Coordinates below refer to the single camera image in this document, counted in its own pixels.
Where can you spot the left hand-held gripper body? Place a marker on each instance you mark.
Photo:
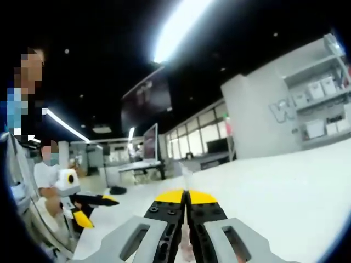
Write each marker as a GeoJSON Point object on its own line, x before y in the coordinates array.
{"type": "Point", "coordinates": [68, 180]}

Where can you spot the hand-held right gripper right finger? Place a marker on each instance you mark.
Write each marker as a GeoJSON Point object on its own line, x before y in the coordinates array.
{"type": "Point", "coordinates": [208, 213]}

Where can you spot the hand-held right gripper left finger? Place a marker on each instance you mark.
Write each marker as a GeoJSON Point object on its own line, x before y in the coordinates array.
{"type": "Point", "coordinates": [164, 211]}

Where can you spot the person's left hand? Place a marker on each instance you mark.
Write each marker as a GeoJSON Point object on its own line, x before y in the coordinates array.
{"type": "Point", "coordinates": [52, 202]}

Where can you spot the black round object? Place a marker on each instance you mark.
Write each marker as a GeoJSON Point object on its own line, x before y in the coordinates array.
{"type": "Point", "coordinates": [118, 190]}

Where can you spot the grey standing desk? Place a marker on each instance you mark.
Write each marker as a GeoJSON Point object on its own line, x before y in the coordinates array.
{"type": "Point", "coordinates": [140, 167]}

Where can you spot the dark low cabinet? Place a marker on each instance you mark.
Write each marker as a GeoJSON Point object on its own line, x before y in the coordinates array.
{"type": "Point", "coordinates": [216, 161]}

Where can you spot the person in white coat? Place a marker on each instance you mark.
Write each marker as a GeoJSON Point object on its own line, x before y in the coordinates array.
{"type": "Point", "coordinates": [30, 227]}

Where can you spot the ceiling light strip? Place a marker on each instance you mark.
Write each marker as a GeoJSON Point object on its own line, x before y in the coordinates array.
{"type": "Point", "coordinates": [68, 124]}
{"type": "Point", "coordinates": [181, 30]}

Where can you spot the black flat screen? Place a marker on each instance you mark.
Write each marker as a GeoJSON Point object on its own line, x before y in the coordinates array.
{"type": "Point", "coordinates": [218, 145]}

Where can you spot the white framed monitor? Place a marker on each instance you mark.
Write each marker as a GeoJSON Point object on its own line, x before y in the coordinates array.
{"type": "Point", "coordinates": [150, 142]}

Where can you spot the pink hanging object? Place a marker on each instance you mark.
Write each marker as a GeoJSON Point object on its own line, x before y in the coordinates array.
{"type": "Point", "coordinates": [227, 124]}

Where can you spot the hanging dark ceiling screen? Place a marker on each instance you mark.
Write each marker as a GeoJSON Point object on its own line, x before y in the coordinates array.
{"type": "Point", "coordinates": [148, 101]}

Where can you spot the grey metal shelf rack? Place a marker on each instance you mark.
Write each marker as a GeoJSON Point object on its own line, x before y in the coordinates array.
{"type": "Point", "coordinates": [318, 109]}

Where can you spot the row of white storage boxes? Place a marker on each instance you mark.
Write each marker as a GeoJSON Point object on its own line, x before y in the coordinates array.
{"type": "Point", "coordinates": [315, 90]}

